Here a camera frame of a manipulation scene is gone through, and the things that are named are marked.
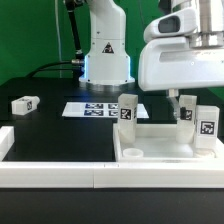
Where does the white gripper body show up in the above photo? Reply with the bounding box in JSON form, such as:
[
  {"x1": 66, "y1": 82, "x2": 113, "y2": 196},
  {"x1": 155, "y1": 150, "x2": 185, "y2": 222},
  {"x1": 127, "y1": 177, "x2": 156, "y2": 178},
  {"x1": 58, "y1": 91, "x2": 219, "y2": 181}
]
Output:
[{"x1": 138, "y1": 37, "x2": 224, "y2": 91}]

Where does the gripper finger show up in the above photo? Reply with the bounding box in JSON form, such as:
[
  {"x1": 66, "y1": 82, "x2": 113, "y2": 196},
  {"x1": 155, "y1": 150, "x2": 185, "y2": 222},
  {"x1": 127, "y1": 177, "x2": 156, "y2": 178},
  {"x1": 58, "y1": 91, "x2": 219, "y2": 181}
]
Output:
[{"x1": 167, "y1": 89, "x2": 181, "y2": 120}]

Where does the white square table top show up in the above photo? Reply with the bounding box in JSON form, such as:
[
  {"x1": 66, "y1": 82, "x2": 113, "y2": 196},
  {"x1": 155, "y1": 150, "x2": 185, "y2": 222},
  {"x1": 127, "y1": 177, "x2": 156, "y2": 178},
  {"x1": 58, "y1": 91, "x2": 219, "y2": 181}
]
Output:
[{"x1": 113, "y1": 124, "x2": 224, "y2": 163}]

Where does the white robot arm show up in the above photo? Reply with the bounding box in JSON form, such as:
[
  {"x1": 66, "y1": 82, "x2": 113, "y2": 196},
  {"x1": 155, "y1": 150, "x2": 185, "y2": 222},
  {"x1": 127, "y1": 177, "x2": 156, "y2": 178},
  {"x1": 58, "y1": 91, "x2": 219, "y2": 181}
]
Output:
[{"x1": 64, "y1": 0, "x2": 224, "y2": 102}]

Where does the white sheet with markers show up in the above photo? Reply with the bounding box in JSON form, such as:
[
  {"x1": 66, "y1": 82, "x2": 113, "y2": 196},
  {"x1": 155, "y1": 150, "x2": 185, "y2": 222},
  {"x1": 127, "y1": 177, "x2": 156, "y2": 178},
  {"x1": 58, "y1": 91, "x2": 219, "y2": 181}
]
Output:
[{"x1": 62, "y1": 102, "x2": 148, "y2": 118}]

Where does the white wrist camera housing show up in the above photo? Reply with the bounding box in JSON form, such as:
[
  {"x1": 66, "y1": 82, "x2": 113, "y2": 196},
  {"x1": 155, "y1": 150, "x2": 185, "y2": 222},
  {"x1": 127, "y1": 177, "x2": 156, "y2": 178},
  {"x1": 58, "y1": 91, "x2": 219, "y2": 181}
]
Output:
[{"x1": 143, "y1": 7, "x2": 197, "y2": 43}]

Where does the black cable bundle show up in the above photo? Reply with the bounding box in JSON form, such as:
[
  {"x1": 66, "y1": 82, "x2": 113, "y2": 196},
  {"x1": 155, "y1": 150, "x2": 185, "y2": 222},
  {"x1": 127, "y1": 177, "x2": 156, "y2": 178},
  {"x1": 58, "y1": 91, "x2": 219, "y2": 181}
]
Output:
[{"x1": 26, "y1": 0, "x2": 85, "y2": 78}]

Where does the white U-shaped fence wall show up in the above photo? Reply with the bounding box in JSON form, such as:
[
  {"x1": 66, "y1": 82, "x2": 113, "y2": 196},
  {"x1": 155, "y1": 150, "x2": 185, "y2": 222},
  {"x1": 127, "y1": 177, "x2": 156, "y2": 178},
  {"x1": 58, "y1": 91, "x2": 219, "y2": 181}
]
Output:
[{"x1": 0, "y1": 126, "x2": 224, "y2": 188}]

